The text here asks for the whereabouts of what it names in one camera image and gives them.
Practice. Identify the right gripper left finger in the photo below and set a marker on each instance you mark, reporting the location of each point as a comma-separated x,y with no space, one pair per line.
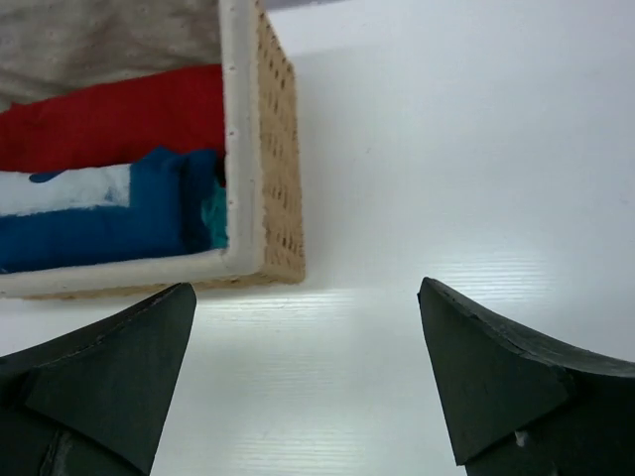
94,401

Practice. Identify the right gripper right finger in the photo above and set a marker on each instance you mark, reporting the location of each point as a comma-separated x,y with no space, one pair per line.
519,402

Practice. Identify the dark blue t shirt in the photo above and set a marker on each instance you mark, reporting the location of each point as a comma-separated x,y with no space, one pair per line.
144,210

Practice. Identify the rolled light blue t shirt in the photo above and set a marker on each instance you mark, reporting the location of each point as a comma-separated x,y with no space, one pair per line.
214,216

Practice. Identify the rolled red t shirt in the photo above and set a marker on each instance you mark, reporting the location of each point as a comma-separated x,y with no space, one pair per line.
115,123

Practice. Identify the wicker basket with liner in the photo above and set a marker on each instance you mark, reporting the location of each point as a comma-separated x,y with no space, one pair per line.
52,47

